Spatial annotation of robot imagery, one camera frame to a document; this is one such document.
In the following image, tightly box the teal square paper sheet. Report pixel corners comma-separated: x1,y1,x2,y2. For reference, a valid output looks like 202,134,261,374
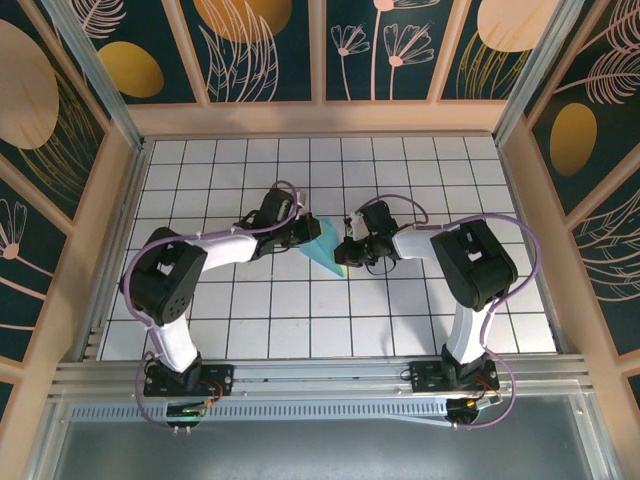
298,215,347,278

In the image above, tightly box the grey metal panel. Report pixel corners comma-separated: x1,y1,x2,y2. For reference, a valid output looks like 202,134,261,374
29,394,616,480

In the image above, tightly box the aluminium mounting rail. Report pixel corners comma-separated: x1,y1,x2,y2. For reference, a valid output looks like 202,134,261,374
49,353,591,396

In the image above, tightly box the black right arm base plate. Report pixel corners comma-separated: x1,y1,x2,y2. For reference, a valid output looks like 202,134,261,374
408,359,501,394

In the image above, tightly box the aluminium side rail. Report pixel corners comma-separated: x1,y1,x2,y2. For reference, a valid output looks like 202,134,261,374
74,139,151,362
494,134,574,356

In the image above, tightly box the slotted grey cable duct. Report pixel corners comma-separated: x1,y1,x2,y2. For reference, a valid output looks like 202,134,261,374
69,399,451,424

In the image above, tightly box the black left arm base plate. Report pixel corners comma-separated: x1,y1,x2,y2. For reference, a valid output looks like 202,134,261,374
143,363,236,397

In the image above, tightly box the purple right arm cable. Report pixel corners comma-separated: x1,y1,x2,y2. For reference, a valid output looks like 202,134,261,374
357,193,541,430

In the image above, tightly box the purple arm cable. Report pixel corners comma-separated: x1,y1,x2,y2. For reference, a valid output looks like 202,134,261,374
121,179,307,435
357,193,541,430

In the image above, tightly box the aluminium frame post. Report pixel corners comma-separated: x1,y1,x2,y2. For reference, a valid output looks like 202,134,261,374
492,0,596,146
39,0,149,154

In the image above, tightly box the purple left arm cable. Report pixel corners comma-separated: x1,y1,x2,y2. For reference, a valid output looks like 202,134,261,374
121,179,307,435

